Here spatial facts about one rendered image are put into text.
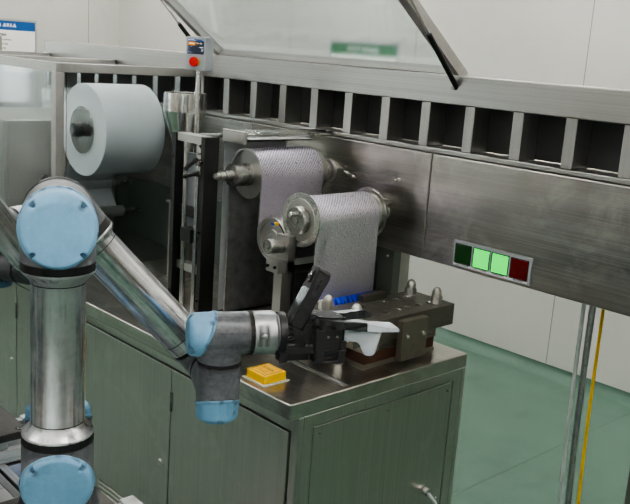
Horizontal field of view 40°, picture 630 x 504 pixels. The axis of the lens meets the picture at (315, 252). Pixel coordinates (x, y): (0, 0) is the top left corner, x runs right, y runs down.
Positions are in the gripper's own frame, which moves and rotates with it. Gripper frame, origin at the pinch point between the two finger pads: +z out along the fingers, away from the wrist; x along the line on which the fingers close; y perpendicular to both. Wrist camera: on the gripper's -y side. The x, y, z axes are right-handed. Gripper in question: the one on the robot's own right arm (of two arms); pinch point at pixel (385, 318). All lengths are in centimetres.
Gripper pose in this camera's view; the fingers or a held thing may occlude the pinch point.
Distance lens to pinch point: 157.4
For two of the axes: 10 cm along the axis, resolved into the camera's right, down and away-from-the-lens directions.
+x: 2.7, 1.0, -9.6
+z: 9.6, 0.1, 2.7
